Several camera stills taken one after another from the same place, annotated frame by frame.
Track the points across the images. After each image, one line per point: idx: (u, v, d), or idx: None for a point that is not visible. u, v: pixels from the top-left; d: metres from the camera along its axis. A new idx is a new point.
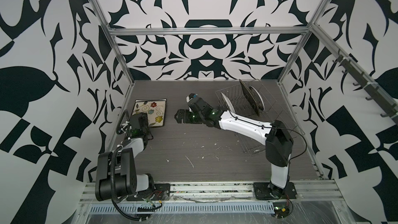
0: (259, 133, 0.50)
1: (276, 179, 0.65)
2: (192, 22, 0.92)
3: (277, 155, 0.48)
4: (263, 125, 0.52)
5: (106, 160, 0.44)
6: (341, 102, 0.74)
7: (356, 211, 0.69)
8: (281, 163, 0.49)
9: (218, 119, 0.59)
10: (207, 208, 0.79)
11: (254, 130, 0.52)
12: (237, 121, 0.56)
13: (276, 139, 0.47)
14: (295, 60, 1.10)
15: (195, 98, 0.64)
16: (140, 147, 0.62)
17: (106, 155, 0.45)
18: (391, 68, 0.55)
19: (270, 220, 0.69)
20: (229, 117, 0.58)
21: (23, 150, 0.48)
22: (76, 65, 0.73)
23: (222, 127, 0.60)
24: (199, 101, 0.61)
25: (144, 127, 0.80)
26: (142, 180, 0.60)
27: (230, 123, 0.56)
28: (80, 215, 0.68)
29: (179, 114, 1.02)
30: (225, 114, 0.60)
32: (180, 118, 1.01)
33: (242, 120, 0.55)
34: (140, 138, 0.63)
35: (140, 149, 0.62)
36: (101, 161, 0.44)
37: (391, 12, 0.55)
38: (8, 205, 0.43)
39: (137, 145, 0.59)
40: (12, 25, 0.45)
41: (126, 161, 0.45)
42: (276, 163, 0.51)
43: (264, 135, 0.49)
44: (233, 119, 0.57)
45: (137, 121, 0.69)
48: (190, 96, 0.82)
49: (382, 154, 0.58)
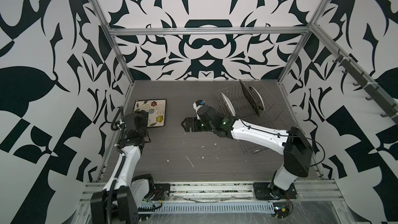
0: (276, 142, 0.48)
1: (279, 182, 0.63)
2: (192, 22, 0.92)
3: (296, 164, 0.45)
4: (279, 132, 0.50)
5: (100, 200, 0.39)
6: (341, 102, 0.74)
7: (357, 212, 0.69)
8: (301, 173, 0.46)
9: (231, 129, 0.57)
10: (207, 209, 0.79)
11: (271, 140, 0.49)
12: (250, 130, 0.54)
13: (294, 148, 0.44)
14: (295, 60, 1.10)
15: (203, 106, 0.63)
16: (139, 156, 0.57)
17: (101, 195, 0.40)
18: (391, 68, 0.55)
19: (270, 220, 0.69)
20: (242, 127, 0.56)
21: (23, 150, 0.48)
22: (76, 65, 0.72)
23: (235, 137, 0.58)
24: (210, 109, 0.59)
25: (141, 128, 0.68)
26: (143, 186, 0.60)
27: (244, 132, 0.54)
28: (81, 215, 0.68)
29: (187, 122, 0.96)
30: (237, 123, 0.58)
32: (188, 126, 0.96)
33: (256, 129, 0.53)
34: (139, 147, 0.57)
35: (139, 157, 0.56)
36: (94, 204, 0.39)
37: (391, 12, 0.55)
38: (9, 203, 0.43)
39: (136, 156, 0.55)
40: (12, 25, 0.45)
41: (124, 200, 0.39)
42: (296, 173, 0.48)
43: (281, 144, 0.46)
44: (247, 128, 0.55)
45: (132, 121, 0.61)
48: (198, 102, 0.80)
49: (382, 154, 0.58)
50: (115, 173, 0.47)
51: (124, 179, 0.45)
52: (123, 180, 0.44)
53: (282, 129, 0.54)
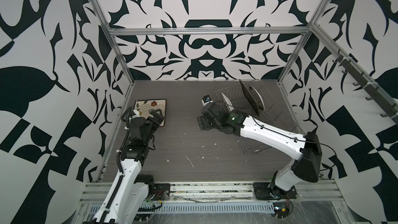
0: (293, 147, 0.44)
1: (280, 182, 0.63)
2: (192, 22, 0.92)
3: (309, 170, 0.43)
4: (295, 137, 0.46)
5: None
6: (341, 102, 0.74)
7: (356, 212, 0.69)
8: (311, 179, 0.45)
9: (241, 127, 0.51)
10: (207, 208, 0.79)
11: (287, 143, 0.45)
12: (263, 131, 0.49)
13: (312, 154, 0.42)
14: (295, 60, 1.10)
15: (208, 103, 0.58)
16: (139, 170, 0.54)
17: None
18: (391, 68, 0.55)
19: (270, 220, 0.69)
20: (254, 126, 0.51)
21: (23, 150, 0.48)
22: (76, 65, 0.72)
23: (243, 135, 0.53)
24: (213, 106, 0.55)
25: (146, 137, 0.62)
26: (141, 193, 0.59)
27: (256, 132, 0.49)
28: (80, 215, 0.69)
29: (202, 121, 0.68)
30: (247, 121, 0.52)
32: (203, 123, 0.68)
33: (269, 130, 0.49)
34: (139, 160, 0.53)
35: (140, 169, 0.54)
36: None
37: (391, 12, 0.55)
38: (10, 204, 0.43)
39: (135, 172, 0.51)
40: (12, 25, 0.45)
41: None
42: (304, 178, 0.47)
43: (298, 150, 0.43)
44: (260, 128, 0.50)
45: (138, 130, 0.56)
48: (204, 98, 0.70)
49: (382, 153, 0.58)
50: (108, 200, 0.43)
51: (115, 210, 0.42)
52: (114, 212, 0.41)
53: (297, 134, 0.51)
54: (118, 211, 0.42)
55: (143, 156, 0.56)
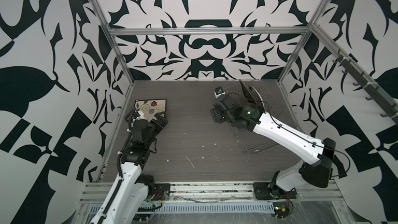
0: (311, 152, 0.42)
1: (282, 182, 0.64)
2: (192, 22, 0.92)
3: (320, 177, 0.43)
4: (314, 142, 0.43)
5: None
6: (341, 102, 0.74)
7: (356, 212, 0.69)
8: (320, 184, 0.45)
9: (258, 123, 0.47)
10: (207, 208, 0.79)
11: (304, 148, 0.43)
12: (281, 130, 0.46)
13: (330, 162, 0.40)
14: (295, 60, 1.10)
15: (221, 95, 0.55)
16: (139, 173, 0.54)
17: None
18: (391, 68, 0.55)
19: (270, 220, 0.69)
20: (271, 124, 0.47)
21: (23, 150, 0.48)
22: (76, 65, 0.72)
23: (256, 131, 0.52)
24: (226, 99, 0.52)
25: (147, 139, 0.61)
26: (141, 194, 0.60)
27: (273, 131, 0.46)
28: (81, 215, 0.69)
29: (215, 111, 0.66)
30: (265, 117, 0.49)
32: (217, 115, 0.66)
33: (287, 130, 0.46)
34: (139, 165, 0.53)
35: (140, 173, 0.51)
36: None
37: (391, 12, 0.55)
38: (10, 204, 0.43)
39: (134, 177, 0.51)
40: (12, 25, 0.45)
41: None
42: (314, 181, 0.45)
43: (316, 156, 0.41)
44: (278, 127, 0.47)
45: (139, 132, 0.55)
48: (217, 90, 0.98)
49: (382, 153, 0.58)
50: (105, 205, 0.43)
51: (112, 216, 0.42)
52: (111, 218, 0.41)
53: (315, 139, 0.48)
54: (115, 216, 0.42)
55: (143, 159, 0.56)
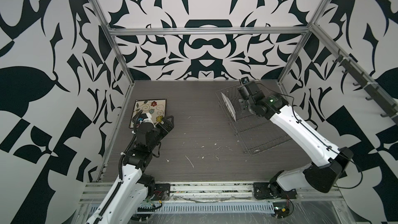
0: (323, 153, 0.41)
1: (283, 180, 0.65)
2: (192, 22, 0.92)
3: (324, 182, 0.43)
4: (329, 145, 0.42)
5: None
6: (341, 102, 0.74)
7: (356, 212, 0.69)
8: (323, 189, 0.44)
9: (278, 112, 0.47)
10: (207, 208, 0.79)
11: (317, 148, 0.42)
12: (298, 125, 0.45)
13: (340, 167, 0.39)
14: (295, 60, 1.10)
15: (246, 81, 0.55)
16: (139, 177, 0.54)
17: None
18: (391, 68, 0.55)
19: (270, 220, 0.69)
20: (290, 117, 0.47)
21: (24, 150, 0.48)
22: (76, 65, 0.72)
23: (273, 121, 0.50)
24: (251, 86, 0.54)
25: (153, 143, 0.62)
26: (140, 195, 0.60)
27: (290, 124, 0.46)
28: (81, 215, 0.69)
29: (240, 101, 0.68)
30: (285, 110, 0.48)
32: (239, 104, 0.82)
33: (305, 128, 0.45)
34: (140, 168, 0.53)
35: (140, 177, 0.54)
36: None
37: (391, 12, 0.55)
38: (9, 204, 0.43)
39: (134, 180, 0.51)
40: (12, 25, 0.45)
41: None
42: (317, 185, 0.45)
43: (327, 158, 0.41)
44: (296, 122, 0.46)
45: (144, 136, 0.55)
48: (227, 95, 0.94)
49: (382, 153, 0.58)
50: (102, 207, 0.43)
51: (108, 219, 0.42)
52: (106, 221, 0.41)
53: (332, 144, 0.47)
54: (111, 220, 0.42)
55: (145, 163, 0.56)
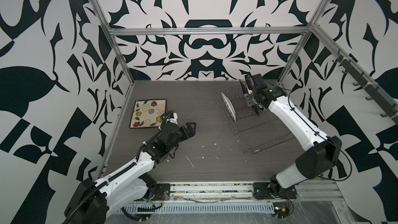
0: (309, 137, 0.45)
1: (282, 176, 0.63)
2: (192, 22, 0.92)
3: (307, 165, 0.46)
4: (318, 131, 0.46)
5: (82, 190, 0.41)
6: (341, 102, 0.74)
7: (356, 212, 0.69)
8: (308, 174, 0.47)
9: (273, 99, 0.53)
10: (207, 208, 0.79)
11: (305, 131, 0.46)
12: (290, 112, 0.50)
13: (324, 151, 0.42)
14: (295, 60, 1.10)
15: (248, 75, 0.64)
16: (149, 169, 0.55)
17: (87, 185, 0.42)
18: (391, 68, 0.55)
19: (270, 220, 0.69)
20: (285, 104, 0.52)
21: (23, 150, 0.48)
22: (76, 65, 0.73)
23: (270, 108, 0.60)
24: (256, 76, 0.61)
25: (170, 144, 0.63)
26: (140, 191, 0.60)
27: (284, 111, 0.51)
28: None
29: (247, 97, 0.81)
30: (282, 98, 0.53)
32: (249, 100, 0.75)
33: (297, 114, 0.49)
34: (154, 160, 0.55)
35: (150, 169, 0.56)
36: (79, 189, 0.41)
37: (391, 12, 0.55)
38: (10, 204, 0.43)
39: (146, 167, 0.54)
40: (12, 25, 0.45)
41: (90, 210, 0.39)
42: (303, 170, 0.48)
43: (313, 141, 0.44)
44: (289, 109, 0.51)
45: (167, 136, 0.58)
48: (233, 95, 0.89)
49: (382, 153, 0.58)
50: (113, 175, 0.46)
51: (112, 188, 0.44)
52: (110, 189, 0.43)
53: (323, 132, 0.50)
54: (113, 191, 0.44)
55: (159, 159, 0.58)
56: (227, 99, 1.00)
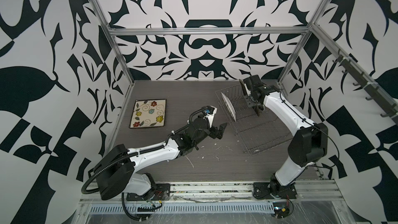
0: (297, 123, 0.49)
1: (281, 174, 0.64)
2: (192, 22, 0.92)
3: (297, 150, 0.49)
4: (305, 117, 0.50)
5: (115, 153, 0.44)
6: (341, 102, 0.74)
7: (357, 212, 0.69)
8: (300, 161, 0.49)
9: (267, 94, 0.60)
10: (207, 208, 0.79)
11: (293, 119, 0.51)
12: (282, 104, 0.55)
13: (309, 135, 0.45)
14: (295, 60, 1.10)
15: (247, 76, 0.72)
16: (172, 157, 0.56)
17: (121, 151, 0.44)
18: (391, 68, 0.55)
19: (270, 220, 0.69)
20: (276, 97, 0.58)
21: (23, 150, 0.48)
22: (76, 65, 0.73)
23: (264, 103, 0.63)
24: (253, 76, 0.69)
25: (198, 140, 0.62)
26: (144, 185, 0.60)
27: (275, 102, 0.57)
28: (81, 215, 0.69)
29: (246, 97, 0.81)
30: (274, 93, 0.60)
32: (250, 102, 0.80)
33: (287, 106, 0.55)
34: (180, 151, 0.56)
35: (173, 157, 0.56)
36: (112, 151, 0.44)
37: (391, 12, 0.55)
38: (10, 204, 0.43)
39: (171, 155, 0.55)
40: (12, 25, 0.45)
41: (116, 175, 0.41)
42: (294, 156, 0.51)
43: (299, 126, 0.48)
44: (280, 101, 0.57)
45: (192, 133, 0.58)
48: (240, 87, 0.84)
49: (382, 153, 0.58)
50: (144, 150, 0.48)
51: (140, 162, 0.45)
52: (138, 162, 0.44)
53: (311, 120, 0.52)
54: (140, 164, 0.45)
55: (182, 152, 0.58)
56: (227, 99, 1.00)
